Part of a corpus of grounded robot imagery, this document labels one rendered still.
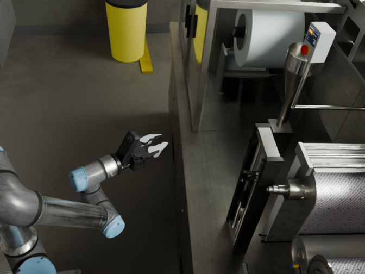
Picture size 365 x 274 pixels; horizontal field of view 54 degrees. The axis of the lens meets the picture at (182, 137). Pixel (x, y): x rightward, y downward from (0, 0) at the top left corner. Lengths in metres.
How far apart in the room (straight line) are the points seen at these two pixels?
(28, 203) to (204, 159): 0.98
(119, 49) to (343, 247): 3.22
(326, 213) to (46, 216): 0.79
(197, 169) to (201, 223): 0.29
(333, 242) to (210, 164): 0.73
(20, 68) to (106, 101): 1.05
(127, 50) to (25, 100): 1.15
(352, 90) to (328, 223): 0.58
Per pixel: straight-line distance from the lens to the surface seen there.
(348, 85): 1.57
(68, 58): 4.14
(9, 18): 0.39
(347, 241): 1.22
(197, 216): 1.53
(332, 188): 1.10
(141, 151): 1.27
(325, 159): 1.11
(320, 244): 1.18
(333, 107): 1.36
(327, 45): 1.15
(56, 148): 3.09
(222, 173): 1.69
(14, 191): 0.96
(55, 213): 1.04
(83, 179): 1.20
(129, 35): 3.84
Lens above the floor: 2.16
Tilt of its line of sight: 44 degrees down
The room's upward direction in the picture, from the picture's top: 6 degrees clockwise
